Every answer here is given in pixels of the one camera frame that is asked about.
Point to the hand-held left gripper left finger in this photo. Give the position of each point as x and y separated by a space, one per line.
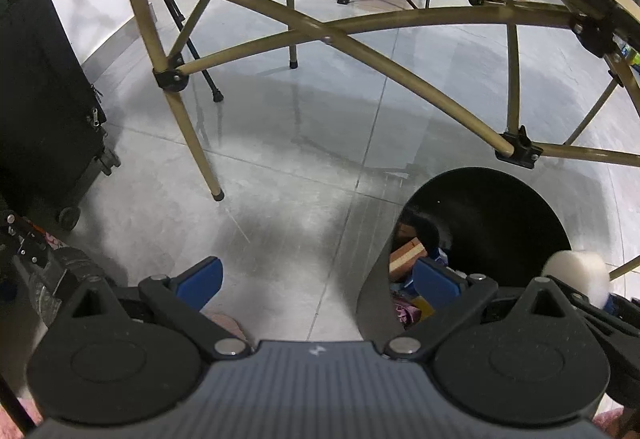
200 284

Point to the black tripod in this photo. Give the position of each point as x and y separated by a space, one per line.
207 76

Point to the black round trash bin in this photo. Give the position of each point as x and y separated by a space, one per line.
500 219

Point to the black suitcase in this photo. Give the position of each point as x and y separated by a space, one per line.
40 94

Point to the white cylinder roll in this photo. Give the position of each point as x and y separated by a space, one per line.
580 271

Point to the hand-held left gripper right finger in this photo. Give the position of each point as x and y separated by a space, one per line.
437 284

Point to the brown box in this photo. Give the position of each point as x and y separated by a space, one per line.
407 259

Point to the tan folding table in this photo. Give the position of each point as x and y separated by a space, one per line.
194 144

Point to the purple satin cloth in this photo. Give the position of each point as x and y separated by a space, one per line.
406 314

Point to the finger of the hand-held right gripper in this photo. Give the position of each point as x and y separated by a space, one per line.
595 314
626 306

